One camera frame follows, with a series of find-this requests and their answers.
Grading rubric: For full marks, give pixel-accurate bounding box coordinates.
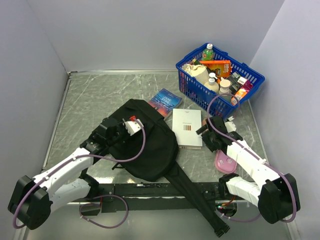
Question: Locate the black backpack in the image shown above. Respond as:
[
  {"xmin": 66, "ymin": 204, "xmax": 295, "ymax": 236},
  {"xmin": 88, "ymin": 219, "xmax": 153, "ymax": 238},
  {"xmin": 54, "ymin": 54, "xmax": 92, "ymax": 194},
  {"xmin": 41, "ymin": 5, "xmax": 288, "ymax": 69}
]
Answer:
[{"xmin": 102, "ymin": 99, "xmax": 230, "ymax": 237}]

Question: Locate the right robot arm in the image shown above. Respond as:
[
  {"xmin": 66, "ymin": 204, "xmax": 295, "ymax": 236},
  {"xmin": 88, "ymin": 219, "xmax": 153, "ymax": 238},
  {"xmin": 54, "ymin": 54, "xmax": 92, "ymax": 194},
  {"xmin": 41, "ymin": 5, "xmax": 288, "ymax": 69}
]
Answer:
[{"xmin": 196, "ymin": 116, "xmax": 301, "ymax": 224}]

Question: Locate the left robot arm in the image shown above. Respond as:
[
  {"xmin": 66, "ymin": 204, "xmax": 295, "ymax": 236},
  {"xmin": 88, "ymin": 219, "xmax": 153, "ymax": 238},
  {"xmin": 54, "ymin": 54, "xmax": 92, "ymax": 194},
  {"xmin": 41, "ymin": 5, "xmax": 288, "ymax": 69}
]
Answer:
[{"xmin": 8, "ymin": 117, "xmax": 143, "ymax": 230}]

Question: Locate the pink pencil case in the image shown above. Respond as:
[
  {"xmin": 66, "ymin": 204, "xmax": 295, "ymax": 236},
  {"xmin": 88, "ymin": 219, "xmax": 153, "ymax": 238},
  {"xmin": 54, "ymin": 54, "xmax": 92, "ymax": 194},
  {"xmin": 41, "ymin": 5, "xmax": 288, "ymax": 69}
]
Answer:
[{"xmin": 214, "ymin": 150, "xmax": 237, "ymax": 174}]

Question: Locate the white notebook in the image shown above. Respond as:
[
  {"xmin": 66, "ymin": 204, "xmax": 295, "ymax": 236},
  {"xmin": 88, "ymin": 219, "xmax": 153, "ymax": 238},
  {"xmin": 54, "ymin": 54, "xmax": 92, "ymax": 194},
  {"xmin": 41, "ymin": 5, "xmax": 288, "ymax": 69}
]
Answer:
[{"xmin": 172, "ymin": 108, "xmax": 203, "ymax": 150}]

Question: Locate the orange small carton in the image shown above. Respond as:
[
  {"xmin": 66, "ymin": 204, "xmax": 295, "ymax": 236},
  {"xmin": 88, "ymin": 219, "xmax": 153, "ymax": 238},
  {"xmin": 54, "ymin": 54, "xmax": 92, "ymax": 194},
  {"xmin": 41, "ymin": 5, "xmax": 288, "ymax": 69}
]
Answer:
[{"xmin": 230, "ymin": 87, "xmax": 249, "ymax": 106}]

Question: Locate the beige lidded bottle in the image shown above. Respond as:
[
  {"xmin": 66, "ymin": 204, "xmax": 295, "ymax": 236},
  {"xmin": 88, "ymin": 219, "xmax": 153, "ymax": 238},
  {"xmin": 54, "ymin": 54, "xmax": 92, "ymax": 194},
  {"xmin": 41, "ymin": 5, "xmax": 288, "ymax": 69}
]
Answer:
[{"xmin": 219, "ymin": 77, "xmax": 232, "ymax": 103}]

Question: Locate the cream pump bottle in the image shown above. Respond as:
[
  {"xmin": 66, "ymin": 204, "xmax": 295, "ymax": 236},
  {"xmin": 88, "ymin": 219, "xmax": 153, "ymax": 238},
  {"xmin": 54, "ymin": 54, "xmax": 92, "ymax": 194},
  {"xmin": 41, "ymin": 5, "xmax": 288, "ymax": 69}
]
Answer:
[{"xmin": 204, "ymin": 72, "xmax": 220, "ymax": 94}]

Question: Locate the Jane Eyre paperback book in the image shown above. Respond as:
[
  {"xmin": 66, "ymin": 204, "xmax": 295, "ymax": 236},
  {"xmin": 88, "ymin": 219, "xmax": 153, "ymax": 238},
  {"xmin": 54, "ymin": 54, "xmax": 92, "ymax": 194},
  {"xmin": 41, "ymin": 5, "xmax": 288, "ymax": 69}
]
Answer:
[{"xmin": 148, "ymin": 88, "xmax": 183, "ymax": 120}]

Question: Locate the black box with barcode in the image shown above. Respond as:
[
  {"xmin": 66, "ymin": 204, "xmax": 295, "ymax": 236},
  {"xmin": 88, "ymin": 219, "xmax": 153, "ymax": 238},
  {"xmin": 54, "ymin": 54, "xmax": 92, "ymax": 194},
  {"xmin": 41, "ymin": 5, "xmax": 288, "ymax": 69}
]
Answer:
[{"xmin": 226, "ymin": 71, "xmax": 247, "ymax": 95}]

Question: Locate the blue plastic basket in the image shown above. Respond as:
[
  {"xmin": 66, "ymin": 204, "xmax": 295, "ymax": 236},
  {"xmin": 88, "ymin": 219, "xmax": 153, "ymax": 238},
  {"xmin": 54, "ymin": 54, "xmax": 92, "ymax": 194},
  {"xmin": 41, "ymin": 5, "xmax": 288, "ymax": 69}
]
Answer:
[{"xmin": 175, "ymin": 43, "xmax": 265, "ymax": 119}]

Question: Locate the magenta small box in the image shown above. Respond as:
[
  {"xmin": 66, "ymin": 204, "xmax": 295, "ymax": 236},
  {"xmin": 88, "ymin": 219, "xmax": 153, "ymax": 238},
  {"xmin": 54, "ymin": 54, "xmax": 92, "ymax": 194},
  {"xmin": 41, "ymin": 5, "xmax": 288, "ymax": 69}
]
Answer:
[{"xmin": 242, "ymin": 80, "xmax": 253, "ymax": 92}]

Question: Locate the beige cloth pouch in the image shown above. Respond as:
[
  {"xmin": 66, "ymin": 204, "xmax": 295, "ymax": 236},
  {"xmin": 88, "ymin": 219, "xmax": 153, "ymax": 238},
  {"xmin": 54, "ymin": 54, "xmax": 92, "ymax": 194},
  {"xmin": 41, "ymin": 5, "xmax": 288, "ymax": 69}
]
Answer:
[{"xmin": 182, "ymin": 64, "xmax": 210, "ymax": 85}]

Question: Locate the orange snack box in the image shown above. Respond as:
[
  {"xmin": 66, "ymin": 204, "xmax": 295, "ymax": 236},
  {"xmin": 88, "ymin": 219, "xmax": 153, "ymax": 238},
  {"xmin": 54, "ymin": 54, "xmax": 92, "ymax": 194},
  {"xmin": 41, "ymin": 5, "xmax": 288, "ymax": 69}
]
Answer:
[{"xmin": 200, "ymin": 60, "xmax": 232, "ymax": 78}]

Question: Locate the green drink bottle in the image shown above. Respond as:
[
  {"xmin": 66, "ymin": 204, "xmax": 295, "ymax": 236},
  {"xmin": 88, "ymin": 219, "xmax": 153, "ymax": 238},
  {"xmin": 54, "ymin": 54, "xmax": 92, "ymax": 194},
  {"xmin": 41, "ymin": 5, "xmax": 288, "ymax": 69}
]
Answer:
[{"xmin": 201, "ymin": 43, "xmax": 215, "ymax": 61}]

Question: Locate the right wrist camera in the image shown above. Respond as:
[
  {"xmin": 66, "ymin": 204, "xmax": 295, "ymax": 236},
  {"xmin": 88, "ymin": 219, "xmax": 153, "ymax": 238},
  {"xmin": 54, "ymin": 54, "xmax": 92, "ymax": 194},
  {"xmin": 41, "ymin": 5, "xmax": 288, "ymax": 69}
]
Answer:
[{"xmin": 224, "ymin": 116, "xmax": 237, "ymax": 133}]

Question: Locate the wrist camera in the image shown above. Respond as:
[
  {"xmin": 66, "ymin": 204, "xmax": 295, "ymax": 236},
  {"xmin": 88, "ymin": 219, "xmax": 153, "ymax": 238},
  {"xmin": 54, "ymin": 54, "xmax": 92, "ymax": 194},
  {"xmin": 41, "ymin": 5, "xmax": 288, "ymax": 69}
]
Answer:
[
  {"xmin": 124, "ymin": 115, "xmax": 144, "ymax": 136},
  {"xmin": 224, "ymin": 116, "xmax": 237, "ymax": 133}
]

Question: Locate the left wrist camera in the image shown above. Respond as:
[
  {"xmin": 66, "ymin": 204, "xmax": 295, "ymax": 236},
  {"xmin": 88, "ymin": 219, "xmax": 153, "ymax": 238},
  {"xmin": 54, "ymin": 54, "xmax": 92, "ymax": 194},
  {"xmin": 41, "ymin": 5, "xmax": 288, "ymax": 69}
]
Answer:
[{"xmin": 124, "ymin": 115, "xmax": 144, "ymax": 136}]

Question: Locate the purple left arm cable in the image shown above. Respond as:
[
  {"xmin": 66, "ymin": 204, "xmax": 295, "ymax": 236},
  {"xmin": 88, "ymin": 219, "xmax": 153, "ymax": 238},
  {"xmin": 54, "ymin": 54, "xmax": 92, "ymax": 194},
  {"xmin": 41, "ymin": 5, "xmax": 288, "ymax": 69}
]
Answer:
[{"xmin": 12, "ymin": 118, "xmax": 147, "ymax": 229}]

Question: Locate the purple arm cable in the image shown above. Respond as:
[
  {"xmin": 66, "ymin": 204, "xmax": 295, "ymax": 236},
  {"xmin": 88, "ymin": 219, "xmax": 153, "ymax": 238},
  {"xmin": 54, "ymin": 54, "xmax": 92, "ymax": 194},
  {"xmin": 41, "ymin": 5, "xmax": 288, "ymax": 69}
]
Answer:
[
  {"xmin": 12, "ymin": 118, "xmax": 147, "ymax": 229},
  {"xmin": 206, "ymin": 93, "xmax": 301, "ymax": 223}
]

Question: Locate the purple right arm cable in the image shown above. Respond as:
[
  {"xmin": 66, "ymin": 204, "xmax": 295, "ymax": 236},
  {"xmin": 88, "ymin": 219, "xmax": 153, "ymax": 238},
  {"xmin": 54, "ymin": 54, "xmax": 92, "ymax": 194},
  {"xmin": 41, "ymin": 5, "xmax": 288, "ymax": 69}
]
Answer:
[{"xmin": 206, "ymin": 93, "xmax": 301, "ymax": 223}]

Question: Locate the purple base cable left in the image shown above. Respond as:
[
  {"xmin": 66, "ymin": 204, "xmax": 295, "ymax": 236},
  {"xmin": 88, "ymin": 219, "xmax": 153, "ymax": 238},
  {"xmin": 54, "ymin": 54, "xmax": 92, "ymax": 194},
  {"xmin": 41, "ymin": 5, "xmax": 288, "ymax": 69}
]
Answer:
[{"xmin": 78, "ymin": 194, "xmax": 129, "ymax": 228}]

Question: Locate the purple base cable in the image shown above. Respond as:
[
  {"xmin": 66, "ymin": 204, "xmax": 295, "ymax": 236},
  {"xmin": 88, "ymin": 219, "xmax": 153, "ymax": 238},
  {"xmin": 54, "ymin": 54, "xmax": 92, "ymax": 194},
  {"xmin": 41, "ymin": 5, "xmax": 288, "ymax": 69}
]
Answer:
[
  {"xmin": 216, "ymin": 207, "xmax": 262, "ymax": 223},
  {"xmin": 78, "ymin": 194, "xmax": 129, "ymax": 228}
]

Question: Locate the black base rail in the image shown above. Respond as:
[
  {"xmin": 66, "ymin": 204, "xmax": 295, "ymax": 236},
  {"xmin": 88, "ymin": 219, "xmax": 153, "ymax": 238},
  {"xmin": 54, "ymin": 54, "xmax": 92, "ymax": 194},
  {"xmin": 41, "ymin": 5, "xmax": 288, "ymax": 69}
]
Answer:
[{"xmin": 96, "ymin": 182, "xmax": 233, "ymax": 211}]

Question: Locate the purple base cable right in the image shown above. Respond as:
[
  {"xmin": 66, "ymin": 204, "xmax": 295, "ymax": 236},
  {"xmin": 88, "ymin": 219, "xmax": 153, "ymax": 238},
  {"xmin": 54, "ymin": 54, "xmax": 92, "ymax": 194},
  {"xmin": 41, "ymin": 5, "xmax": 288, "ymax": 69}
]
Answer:
[{"xmin": 216, "ymin": 207, "xmax": 262, "ymax": 223}]

